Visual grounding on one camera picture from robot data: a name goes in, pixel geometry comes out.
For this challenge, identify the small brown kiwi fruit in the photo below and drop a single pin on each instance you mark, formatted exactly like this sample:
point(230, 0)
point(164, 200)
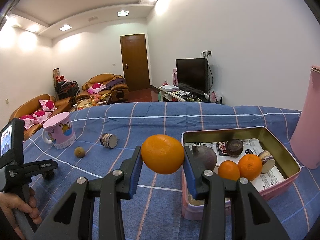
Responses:
point(79, 152)

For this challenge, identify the pink thermos bottle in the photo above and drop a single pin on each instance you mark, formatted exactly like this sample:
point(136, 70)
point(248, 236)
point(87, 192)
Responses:
point(305, 139)

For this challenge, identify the purple round fruit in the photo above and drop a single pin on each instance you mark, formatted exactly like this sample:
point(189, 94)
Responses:
point(205, 155)

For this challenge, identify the wooden coffee table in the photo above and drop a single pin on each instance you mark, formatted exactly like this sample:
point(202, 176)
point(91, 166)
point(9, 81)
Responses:
point(93, 100)

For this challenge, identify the orange in tin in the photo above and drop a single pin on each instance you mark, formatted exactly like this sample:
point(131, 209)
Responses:
point(229, 170)
point(250, 166)

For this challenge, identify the brown wooden door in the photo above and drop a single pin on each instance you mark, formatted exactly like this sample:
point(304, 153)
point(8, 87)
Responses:
point(135, 61)

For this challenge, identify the black television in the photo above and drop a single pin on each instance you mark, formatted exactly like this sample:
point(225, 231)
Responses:
point(192, 73)

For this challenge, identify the pink floral cushion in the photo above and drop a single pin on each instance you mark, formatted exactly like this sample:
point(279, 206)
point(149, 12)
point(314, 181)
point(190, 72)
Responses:
point(96, 88)

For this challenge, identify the person's left hand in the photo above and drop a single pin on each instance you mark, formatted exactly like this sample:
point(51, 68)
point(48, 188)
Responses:
point(10, 201)

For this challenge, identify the printed paper liner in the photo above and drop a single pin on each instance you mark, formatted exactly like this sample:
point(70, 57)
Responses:
point(251, 146)

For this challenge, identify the brown leather armchair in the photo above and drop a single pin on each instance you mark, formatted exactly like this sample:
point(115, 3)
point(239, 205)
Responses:
point(115, 84)

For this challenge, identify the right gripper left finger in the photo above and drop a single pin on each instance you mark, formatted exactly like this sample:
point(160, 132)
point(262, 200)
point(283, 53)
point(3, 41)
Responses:
point(72, 216)

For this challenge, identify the pink cartoon mug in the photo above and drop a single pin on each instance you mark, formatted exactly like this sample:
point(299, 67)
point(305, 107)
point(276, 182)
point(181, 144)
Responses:
point(58, 131)

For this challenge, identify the dark brown mangosteen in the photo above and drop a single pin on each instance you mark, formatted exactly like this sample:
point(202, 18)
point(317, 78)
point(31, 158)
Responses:
point(234, 147)

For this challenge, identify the orange fruit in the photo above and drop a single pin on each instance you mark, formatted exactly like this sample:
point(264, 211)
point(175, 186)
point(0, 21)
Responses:
point(162, 154)

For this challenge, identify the black cluttered rack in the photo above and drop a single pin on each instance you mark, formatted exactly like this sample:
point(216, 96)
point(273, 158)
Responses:
point(65, 88)

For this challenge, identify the white tv stand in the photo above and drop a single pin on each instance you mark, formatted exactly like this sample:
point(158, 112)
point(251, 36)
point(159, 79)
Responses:
point(171, 93)

